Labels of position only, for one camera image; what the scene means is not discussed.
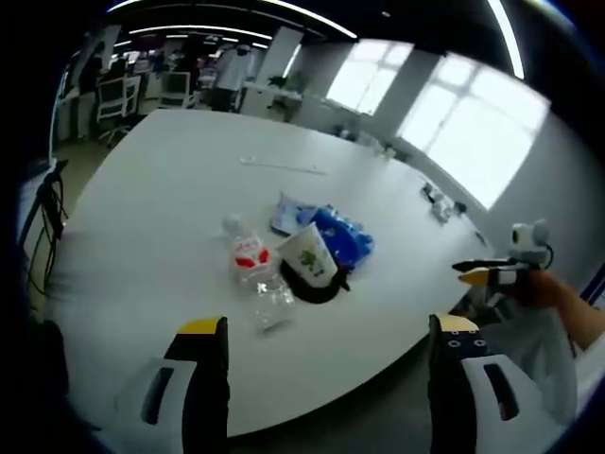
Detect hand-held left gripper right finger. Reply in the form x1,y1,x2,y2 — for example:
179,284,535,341
427,311,568,454

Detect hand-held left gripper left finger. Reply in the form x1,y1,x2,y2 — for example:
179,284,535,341
112,315,231,454

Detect clear plastic water bottle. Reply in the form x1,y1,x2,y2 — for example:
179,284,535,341
221,213,297,333

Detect blue plastic packet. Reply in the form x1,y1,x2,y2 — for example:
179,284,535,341
312,205,377,271

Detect white paper cup green print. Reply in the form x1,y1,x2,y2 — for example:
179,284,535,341
276,220,339,289

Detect light blue pouch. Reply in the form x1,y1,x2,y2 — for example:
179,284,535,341
269,190,319,236

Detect person's right hand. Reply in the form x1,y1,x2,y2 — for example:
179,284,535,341
509,271,571,311

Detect small white desk devices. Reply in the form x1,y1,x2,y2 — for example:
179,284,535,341
422,181,468,222

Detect person's white clothing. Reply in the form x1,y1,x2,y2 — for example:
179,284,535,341
480,306,581,427

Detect large bright window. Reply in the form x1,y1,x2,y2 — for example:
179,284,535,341
397,52,552,210
325,40,416,116

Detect white table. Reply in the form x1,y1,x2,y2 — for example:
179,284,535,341
45,109,498,439

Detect white long strip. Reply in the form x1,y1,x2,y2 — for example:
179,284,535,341
239,155,328,177

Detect green potted plant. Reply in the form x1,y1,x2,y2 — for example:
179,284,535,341
268,70,304,98

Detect white mesh office chair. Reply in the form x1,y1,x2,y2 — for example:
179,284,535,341
157,70,196,110
95,75,143,143

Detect black cables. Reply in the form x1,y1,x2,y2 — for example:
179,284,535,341
18,159,71,297

